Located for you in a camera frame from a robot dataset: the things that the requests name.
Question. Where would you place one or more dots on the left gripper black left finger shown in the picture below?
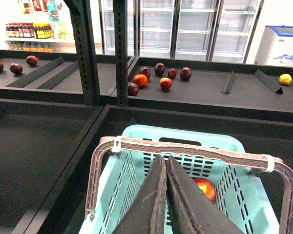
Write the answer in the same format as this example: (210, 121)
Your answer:
(146, 215)

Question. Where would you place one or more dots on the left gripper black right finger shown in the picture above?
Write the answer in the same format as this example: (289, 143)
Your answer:
(190, 210)

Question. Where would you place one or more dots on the red yellow apple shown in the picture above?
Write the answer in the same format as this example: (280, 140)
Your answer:
(207, 187)

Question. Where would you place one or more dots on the light blue plastic basket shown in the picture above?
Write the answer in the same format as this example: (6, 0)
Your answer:
(255, 191)

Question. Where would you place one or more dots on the red apple on shelf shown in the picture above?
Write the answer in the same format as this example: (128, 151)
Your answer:
(165, 83)

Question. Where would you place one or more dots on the black shelf tray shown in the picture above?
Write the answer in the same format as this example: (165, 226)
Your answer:
(41, 143)
(63, 209)
(56, 78)
(249, 97)

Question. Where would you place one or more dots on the dark purple fruit front left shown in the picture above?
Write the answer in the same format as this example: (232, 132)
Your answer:
(133, 89)

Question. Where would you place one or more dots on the flat black shelf divider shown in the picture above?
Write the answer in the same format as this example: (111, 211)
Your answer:
(229, 83)

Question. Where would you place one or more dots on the black left lower shelf tray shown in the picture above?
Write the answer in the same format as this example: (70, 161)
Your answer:
(41, 143)

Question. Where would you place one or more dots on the dark purple fruit right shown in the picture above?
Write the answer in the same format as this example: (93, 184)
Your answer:
(185, 74)

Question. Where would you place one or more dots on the small dark red fruit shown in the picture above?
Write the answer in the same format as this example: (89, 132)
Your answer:
(172, 73)

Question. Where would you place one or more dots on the dark purple fruit behind orange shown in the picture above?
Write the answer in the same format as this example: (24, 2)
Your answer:
(145, 71)

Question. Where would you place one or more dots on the triangular black shelf divider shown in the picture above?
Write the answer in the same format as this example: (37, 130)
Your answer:
(268, 82)

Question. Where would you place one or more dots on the yellow lemon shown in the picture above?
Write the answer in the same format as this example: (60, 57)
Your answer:
(285, 79)

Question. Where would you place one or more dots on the black left upper shelf tray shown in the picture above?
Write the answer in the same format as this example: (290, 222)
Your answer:
(56, 78)

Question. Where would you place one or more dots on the glass door refrigerator row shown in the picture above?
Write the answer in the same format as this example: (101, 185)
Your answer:
(203, 30)

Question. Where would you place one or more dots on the white chest freezer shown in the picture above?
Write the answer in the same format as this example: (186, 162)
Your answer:
(276, 47)

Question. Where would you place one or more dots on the dark purple fruit left back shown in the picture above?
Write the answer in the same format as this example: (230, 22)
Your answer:
(32, 61)

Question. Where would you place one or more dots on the dark purple fruit left middle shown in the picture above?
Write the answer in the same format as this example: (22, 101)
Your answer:
(16, 68)

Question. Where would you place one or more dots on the white grocery shelf with bottles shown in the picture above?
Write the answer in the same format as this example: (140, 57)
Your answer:
(38, 25)

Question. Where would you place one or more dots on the black perforated rack post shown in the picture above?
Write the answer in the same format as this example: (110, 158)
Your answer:
(81, 20)
(120, 35)

